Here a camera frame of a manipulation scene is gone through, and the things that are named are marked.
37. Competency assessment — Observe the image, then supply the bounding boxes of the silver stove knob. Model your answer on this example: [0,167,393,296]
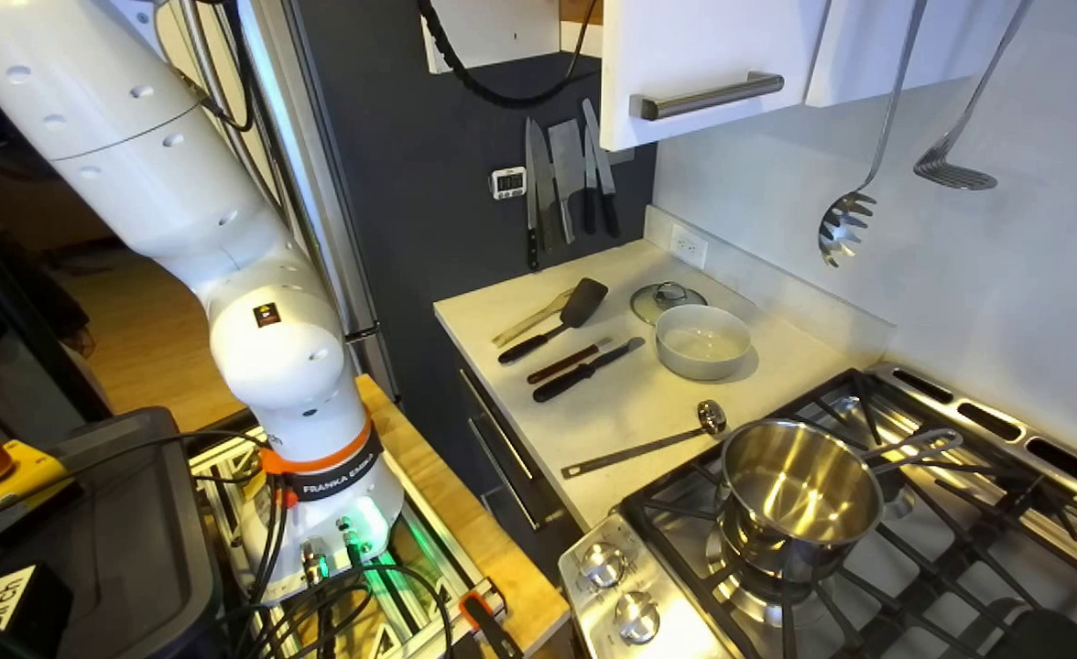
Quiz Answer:
[610,593,668,649]
[575,543,625,593]

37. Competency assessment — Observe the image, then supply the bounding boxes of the white wooden wall cabinet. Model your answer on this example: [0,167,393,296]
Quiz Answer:
[414,0,1033,157]

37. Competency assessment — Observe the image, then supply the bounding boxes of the black spatula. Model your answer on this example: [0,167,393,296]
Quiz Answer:
[494,273,610,369]

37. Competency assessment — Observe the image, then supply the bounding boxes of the black orange clamp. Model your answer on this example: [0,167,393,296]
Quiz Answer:
[453,589,526,659]

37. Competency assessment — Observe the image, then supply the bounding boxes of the steel slotted pasta spoon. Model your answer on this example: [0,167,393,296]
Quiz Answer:
[813,0,935,271]

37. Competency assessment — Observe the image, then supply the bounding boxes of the dark grey refrigerator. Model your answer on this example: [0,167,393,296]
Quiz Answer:
[239,0,660,431]

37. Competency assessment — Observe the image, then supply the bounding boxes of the dark base cabinet drawers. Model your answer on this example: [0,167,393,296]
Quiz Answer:
[433,317,592,593]

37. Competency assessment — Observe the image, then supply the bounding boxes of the hanging dark skimmer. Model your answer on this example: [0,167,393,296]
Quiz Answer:
[912,0,1036,193]

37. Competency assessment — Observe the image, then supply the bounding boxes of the black base cable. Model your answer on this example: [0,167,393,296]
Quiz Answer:
[226,471,295,615]

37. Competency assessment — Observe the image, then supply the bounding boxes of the stainless steel saucepan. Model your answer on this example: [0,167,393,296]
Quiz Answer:
[719,418,972,589]

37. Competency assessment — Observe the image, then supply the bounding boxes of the black handled kitchen knife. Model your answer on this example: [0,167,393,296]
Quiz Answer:
[519,116,550,271]
[592,144,625,244]
[575,94,604,240]

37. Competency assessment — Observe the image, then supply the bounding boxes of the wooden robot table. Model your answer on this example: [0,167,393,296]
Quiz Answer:
[353,369,575,659]

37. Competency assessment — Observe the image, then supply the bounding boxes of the black controller box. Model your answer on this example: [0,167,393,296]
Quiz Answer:
[17,407,221,659]

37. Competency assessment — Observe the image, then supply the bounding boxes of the steel spoon black handle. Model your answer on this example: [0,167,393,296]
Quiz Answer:
[557,394,734,484]

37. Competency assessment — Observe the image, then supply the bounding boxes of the white digital timer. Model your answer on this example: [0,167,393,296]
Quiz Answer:
[488,164,531,200]

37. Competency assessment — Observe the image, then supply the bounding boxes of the black device warning sticker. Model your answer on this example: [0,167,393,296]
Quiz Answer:
[0,561,77,659]

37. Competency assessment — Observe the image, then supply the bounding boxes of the steel gas stove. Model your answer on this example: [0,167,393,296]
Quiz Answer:
[557,362,1077,659]

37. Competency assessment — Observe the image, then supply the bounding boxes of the brown couch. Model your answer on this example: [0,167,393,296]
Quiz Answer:
[0,162,118,262]

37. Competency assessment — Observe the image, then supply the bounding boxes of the wide blade cleaver knife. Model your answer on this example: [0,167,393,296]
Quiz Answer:
[546,119,583,250]

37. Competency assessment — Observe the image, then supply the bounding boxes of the black stand frame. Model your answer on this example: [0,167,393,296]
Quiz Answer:
[0,157,111,426]

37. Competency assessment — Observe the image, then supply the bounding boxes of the grey bar cabinet handle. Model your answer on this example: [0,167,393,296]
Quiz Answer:
[631,70,787,125]

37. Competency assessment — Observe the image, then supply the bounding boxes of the black round pan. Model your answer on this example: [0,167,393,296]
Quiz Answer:
[990,605,1077,659]

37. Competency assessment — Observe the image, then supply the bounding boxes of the metal robot mounting plate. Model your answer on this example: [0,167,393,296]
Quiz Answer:
[188,431,514,659]

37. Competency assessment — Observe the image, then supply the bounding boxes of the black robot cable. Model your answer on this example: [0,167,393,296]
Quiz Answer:
[411,0,604,108]

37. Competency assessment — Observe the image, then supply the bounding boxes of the round grey container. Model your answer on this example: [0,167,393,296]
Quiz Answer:
[651,301,757,384]

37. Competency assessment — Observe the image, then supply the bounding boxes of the long black knife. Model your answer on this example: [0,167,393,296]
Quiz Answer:
[526,332,649,407]

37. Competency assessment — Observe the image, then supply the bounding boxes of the small black knife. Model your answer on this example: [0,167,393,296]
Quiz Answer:
[525,337,615,389]

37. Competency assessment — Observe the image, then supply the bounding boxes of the round glass lid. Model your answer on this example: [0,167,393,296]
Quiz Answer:
[625,277,709,330]

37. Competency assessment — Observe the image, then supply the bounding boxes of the beige handled utensil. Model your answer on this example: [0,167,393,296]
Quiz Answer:
[492,290,575,352]

